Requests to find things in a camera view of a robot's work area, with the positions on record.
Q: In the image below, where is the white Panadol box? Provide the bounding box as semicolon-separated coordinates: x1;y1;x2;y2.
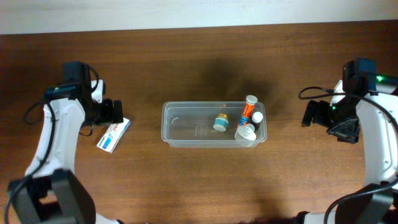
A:
96;118;131;153

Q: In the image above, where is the gold lid balm jar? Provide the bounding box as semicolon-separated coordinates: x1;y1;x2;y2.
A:
213;113;229;132

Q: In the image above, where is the white calamine lotion bottle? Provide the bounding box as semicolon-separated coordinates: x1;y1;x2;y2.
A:
234;124;257;147

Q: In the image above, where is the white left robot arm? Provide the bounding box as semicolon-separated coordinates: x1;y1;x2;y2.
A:
4;61;130;224

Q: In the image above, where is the clear plastic container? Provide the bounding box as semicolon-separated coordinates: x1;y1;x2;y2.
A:
161;101;267;148

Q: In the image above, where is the orange glue stick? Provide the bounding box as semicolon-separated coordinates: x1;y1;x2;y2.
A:
238;95;258;127

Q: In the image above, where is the dark bottle white cap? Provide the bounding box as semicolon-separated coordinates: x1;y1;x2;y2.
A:
250;111;264;131

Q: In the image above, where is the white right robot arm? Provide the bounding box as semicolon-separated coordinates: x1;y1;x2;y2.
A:
295;58;397;223

